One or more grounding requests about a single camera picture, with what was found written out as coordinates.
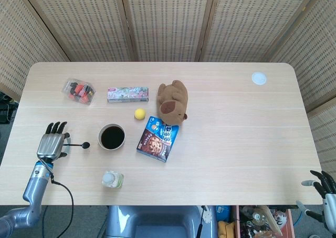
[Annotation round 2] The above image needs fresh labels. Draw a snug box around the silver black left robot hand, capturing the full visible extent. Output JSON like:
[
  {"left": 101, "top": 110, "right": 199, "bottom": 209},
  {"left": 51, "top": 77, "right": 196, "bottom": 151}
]
[{"left": 36, "top": 121, "right": 71, "bottom": 163}]

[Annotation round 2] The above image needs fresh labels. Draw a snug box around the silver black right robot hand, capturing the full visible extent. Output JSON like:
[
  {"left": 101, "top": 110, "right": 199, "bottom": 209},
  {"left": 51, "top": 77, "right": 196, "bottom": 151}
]
[{"left": 296, "top": 169, "right": 336, "bottom": 233}]

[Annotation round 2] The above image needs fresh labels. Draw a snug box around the black plastic spoon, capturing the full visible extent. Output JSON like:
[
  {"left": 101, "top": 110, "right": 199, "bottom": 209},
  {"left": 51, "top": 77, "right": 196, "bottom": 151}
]
[{"left": 64, "top": 142, "right": 91, "bottom": 149}]

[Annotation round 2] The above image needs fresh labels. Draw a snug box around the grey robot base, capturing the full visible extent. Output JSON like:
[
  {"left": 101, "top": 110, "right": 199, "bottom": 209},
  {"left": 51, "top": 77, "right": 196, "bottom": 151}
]
[{"left": 106, "top": 205, "right": 218, "bottom": 238}]

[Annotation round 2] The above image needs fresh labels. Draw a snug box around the white bowl with dark liquid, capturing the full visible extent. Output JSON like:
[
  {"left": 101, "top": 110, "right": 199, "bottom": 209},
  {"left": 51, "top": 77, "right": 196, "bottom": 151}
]
[{"left": 98, "top": 123, "right": 126, "bottom": 151}]

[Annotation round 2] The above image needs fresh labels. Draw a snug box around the orange crate of clutter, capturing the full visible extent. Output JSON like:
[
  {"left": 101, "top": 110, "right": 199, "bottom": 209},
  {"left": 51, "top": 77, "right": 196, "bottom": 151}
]
[{"left": 232, "top": 205, "right": 295, "bottom": 238}]

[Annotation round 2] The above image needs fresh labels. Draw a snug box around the water bottle with green label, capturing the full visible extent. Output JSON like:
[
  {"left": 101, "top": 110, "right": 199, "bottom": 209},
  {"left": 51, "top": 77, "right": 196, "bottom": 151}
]
[{"left": 101, "top": 170, "right": 124, "bottom": 189}]

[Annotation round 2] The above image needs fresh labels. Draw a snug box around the floral toothpaste box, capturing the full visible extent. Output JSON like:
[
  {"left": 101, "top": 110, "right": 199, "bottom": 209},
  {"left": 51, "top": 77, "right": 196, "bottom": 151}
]
[{"left": 107, "top": 86, "right": 150, "bottom": 104}]

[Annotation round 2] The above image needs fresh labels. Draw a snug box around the blue chocolate cookie box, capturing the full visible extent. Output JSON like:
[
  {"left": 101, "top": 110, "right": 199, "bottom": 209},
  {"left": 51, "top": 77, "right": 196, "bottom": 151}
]
[{"left": 136, "top": 116, "right": 180, "bottom": 163}]

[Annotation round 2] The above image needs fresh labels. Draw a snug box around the yellow cloth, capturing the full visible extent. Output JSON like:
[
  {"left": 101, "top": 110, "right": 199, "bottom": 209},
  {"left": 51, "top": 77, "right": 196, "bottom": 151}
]
[{"left": 217, "top": 221, "right": 237, "bottom": 238}]

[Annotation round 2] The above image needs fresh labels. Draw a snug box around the brown capybara plush toy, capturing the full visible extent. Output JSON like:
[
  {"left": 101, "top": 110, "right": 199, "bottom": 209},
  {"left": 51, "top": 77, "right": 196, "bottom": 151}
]
[{"left": 156, "top": 80, "right": 189, "bottom": 124}]

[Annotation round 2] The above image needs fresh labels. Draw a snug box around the woven folding screen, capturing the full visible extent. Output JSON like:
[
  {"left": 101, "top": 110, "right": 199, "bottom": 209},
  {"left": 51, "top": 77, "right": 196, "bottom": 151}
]
[{"left": 0, "top": 0, "right": 336, "bottom": 173}]

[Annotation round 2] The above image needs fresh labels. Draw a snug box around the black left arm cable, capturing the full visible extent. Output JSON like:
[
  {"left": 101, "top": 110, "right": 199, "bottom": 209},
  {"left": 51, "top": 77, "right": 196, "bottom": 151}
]
[{"left": 39, "top": 158, "right": 75, "bottom": 238}]

